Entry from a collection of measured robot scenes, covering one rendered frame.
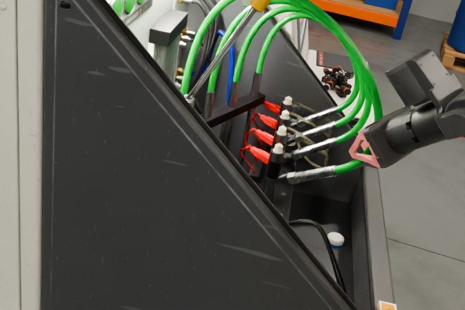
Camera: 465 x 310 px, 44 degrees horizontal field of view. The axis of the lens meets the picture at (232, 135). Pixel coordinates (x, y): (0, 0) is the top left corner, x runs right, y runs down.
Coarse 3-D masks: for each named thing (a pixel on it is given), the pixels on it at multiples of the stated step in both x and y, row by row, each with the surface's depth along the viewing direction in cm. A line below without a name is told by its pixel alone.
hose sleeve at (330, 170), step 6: (318, 168) 99; (324, 168) 98; (330, 168) 97; (300, 174) 101; (306, 174) 100; (312, 174) 99; (318, 174) 99; (324, 174) 98; (330, 174) 98; (336, 174) 97; (300, 180) 101; (306, 180) 101
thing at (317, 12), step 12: (228, 0) 97; (300, 0) 90; (216, 12) 100; (312, 12) 90; (324, 12) 89; (204, 24) 101; (336, 24) 89; (348, 36) 89; (192, 48) 105; (348, 48) 89; (192, 60) 106; (360, 60) 88; (372, 84) 89; (372, 96) 89; (336, 168) 97; (348, 168) 95
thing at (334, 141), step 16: (272, 0) 107; (288, 0) 106; (240, 16) 109; (208, 96) 117; (368, 96) 112; (208, 112) 119; (368, 112) 113; (352, 128) 116; (320, 144) 118; (336, 144) 118
